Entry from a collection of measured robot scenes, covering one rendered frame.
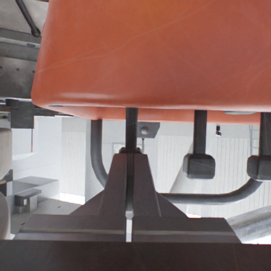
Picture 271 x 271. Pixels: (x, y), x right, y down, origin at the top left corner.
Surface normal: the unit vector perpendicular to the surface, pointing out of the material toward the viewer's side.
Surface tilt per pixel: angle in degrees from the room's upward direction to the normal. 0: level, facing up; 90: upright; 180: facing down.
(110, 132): 90
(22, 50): 90
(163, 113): 88
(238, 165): 90
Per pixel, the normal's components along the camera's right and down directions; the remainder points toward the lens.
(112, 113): 0.02, 0.07
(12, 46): 0.40, 0.04
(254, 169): -1.00, -0.03
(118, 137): -0.32, 0.02
